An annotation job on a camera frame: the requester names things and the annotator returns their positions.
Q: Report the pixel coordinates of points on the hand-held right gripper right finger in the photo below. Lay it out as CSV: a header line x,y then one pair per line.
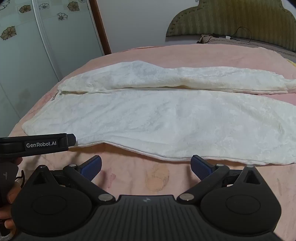
x,y
200,166

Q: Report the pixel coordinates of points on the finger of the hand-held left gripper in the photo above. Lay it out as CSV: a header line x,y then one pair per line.
x,y
71,140

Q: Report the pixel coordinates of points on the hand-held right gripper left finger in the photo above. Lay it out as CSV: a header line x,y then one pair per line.
x,y
92,166

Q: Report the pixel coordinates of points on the person's left hand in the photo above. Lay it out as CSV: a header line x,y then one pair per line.
x,y
12,193

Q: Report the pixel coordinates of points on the floral glass wardrobe doors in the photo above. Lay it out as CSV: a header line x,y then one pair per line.
x,y
34,58

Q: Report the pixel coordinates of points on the pink blanket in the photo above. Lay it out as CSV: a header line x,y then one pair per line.
x,y
129,54

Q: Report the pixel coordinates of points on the brown wooden trim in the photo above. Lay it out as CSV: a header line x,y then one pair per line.
x,y
100,27

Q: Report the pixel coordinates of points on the beige pillow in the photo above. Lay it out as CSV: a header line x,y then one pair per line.
x,y
254,45

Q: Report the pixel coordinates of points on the green padded headboard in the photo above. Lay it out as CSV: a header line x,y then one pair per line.
x,y
219,18

